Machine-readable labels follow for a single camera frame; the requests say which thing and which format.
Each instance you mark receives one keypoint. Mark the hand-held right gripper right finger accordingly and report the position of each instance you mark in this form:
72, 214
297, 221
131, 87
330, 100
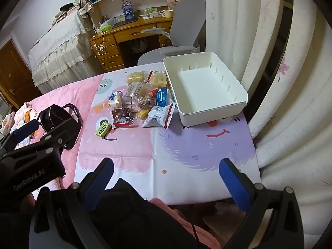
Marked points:
233, 184

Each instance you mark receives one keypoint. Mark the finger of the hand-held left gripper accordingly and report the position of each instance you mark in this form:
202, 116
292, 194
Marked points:
26, 131
64, 132

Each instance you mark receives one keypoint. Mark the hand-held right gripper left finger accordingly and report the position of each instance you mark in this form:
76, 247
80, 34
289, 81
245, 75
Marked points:
98, 184

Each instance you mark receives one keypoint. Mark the green snack packet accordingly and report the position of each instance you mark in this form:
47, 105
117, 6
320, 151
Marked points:
103, 129

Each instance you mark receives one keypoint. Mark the white bun packet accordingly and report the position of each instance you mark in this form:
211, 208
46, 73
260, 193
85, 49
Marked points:
116, 101

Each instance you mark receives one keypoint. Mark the red white snack packet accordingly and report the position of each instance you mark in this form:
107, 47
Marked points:
124, 123

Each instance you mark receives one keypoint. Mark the dark brown snack packet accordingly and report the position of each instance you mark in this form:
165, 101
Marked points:
126, 112

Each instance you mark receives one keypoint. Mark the small yellow candy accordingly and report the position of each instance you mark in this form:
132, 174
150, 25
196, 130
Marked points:
142, 113

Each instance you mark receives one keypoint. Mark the clear pastry packet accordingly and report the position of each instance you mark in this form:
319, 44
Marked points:
134, 91

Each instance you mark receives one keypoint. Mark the clear brown nut packet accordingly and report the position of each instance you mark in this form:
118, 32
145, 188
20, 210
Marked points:
144, 101

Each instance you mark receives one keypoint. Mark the white packet with red edges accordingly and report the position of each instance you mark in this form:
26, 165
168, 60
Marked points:
159, 115

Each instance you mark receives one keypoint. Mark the red label clear packet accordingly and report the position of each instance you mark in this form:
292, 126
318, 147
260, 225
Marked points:
152, 94

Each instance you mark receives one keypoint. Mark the white plastic bin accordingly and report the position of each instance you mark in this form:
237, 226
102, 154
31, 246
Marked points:
207, 90

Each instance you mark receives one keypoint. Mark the blue snack packet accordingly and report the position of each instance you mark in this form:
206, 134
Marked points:
163, 96

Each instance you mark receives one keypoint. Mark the yellow cake packet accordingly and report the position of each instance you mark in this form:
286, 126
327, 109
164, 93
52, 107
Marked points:
134, 77
158, 79

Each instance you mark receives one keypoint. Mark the person's left forearm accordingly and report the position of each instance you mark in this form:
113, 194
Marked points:
13, 228

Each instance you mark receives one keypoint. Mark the printed pink clothing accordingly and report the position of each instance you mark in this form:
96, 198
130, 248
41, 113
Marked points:
26, 112

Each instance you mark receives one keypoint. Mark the pink blanket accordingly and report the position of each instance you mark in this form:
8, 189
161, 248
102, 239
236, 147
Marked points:
77, 96

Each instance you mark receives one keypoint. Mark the black jacket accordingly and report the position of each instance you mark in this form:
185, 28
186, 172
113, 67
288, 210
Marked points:
134, 217

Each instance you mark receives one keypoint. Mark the cartoon printed mat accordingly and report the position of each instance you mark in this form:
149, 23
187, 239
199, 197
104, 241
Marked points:
181, 160

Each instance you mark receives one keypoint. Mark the pink fleece garment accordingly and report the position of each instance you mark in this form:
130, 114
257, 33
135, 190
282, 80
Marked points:
199, 236

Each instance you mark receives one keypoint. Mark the brown wooden door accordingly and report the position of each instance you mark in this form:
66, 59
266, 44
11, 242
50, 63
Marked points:
13, 67

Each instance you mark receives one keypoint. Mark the white lace cover cloth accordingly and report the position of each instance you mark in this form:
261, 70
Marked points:
59, 46

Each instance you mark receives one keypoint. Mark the red bordered snack packet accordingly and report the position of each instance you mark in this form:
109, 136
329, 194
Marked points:
150, 75

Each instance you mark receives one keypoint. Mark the green tissue pack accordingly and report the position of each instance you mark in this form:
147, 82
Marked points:
105, 28

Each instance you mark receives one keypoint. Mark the bin with plastic liner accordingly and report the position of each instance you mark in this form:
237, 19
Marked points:
138, 45

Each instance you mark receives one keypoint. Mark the wooden desk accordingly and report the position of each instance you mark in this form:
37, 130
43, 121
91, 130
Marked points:
124, 32

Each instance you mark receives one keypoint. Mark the white plastic bag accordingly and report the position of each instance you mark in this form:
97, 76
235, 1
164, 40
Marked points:
111, 21

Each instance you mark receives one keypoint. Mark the floral fabric bag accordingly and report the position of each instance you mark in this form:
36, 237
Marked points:
86, 9

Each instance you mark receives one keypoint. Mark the black hat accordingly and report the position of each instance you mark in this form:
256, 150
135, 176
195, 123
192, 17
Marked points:
67, 6

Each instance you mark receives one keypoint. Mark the blue gift bag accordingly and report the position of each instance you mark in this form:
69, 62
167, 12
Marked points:
128, 10

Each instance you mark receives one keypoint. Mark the cream mug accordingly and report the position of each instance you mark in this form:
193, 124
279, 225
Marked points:
169, 13

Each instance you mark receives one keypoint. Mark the white floral curtain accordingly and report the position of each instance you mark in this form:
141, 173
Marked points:
233, 18

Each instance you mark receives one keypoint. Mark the grey office chair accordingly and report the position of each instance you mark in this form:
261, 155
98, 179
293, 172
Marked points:
186, 18

